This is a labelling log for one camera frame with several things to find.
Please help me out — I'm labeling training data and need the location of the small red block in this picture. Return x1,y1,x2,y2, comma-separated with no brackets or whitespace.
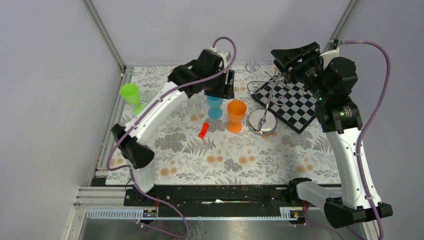
198,122,210,139

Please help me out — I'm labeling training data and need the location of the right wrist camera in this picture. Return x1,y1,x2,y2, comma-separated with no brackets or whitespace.
320,38,340,68

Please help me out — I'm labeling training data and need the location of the orange wine glass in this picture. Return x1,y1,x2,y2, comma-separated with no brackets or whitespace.
227,100,247,134

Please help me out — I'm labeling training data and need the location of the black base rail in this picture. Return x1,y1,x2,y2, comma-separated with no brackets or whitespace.
123,185,306,220

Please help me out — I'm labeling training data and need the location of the blue wine glass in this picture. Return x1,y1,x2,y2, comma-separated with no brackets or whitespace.
206,95,223,119

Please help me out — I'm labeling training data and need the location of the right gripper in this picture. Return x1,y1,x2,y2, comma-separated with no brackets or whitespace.
271,41,331,101

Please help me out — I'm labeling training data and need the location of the green wine glass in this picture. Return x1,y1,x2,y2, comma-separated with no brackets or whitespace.
119,83,146,116

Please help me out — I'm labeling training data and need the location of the black white checkerboard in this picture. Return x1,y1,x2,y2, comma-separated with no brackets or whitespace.
251,81,317,134

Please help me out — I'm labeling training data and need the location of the chrome wine glass rack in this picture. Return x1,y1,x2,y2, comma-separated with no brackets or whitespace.
245,61,285,137

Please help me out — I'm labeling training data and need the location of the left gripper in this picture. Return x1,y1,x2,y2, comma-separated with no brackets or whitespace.
203,68,234,99

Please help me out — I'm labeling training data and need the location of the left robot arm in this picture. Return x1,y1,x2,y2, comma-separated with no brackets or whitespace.
111,47,237,206

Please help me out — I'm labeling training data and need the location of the floral tablecloth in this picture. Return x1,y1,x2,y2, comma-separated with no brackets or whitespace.
105,64,342,186

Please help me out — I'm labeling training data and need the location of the clear wine glass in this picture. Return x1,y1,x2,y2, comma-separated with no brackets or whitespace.
144,91,158,104
186,94,202,117

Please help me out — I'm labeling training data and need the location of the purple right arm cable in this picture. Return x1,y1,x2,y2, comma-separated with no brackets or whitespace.
304,39,392,240

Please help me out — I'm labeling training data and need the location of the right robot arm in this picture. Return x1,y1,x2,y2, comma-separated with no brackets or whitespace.
271,42,393,229

